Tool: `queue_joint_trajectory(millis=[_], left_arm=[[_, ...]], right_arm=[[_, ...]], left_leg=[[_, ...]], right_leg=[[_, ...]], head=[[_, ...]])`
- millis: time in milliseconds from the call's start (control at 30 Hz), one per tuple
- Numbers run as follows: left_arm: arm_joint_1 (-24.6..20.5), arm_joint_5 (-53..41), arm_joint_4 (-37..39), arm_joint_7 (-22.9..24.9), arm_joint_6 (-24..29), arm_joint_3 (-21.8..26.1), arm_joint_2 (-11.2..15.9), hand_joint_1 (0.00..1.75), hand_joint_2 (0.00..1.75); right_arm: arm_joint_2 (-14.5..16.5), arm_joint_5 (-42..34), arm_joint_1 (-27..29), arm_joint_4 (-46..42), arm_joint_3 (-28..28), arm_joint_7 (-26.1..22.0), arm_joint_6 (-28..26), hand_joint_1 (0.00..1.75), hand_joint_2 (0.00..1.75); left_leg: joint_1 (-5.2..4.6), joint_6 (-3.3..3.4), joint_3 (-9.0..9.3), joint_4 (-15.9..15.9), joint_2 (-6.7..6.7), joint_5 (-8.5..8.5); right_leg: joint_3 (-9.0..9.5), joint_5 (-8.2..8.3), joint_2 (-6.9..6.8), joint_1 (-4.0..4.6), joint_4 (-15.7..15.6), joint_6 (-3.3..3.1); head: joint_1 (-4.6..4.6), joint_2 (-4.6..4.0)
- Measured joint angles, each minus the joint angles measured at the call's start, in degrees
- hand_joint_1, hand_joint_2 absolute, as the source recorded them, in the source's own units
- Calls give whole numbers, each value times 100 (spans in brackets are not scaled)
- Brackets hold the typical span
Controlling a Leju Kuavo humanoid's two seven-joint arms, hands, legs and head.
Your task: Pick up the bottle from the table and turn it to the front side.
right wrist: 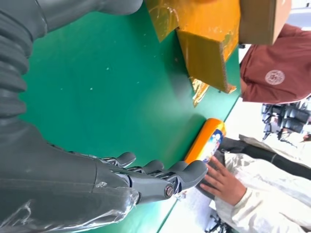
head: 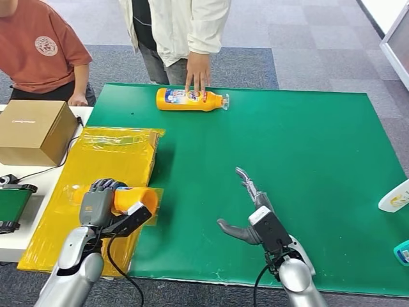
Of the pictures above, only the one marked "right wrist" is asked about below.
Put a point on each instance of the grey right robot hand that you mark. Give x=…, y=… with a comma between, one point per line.
x=48, y=180

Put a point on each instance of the black chair base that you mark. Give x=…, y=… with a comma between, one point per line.
x=217, y=226

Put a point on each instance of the person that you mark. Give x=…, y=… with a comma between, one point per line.
x=279, y=74
x=267, y=199

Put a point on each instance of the dark grey machine part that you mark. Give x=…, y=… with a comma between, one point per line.
x=289, y=117

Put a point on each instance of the ribbed grey right arm sleeve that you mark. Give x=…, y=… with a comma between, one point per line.
x=13, y=64

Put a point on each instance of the cardboard box with yellow tape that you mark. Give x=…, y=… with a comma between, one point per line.
x=206, y=48

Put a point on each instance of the plain brown cardboard box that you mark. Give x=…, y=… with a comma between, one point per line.
x=262, y=19

